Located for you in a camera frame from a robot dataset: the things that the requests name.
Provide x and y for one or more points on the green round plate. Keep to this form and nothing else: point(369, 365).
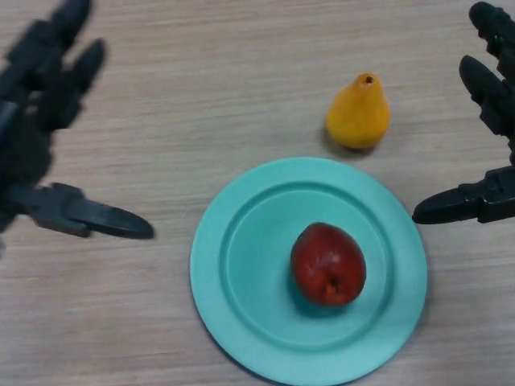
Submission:
point(257, 289)

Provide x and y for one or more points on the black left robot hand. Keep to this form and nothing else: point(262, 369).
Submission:
point(24, 120)

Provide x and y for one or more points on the red apple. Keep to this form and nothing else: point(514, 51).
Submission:
point(328, 265)

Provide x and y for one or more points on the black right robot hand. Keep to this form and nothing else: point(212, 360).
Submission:
point(495, 100)

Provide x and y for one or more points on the yellow pear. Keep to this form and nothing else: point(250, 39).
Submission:
point(357, 116)

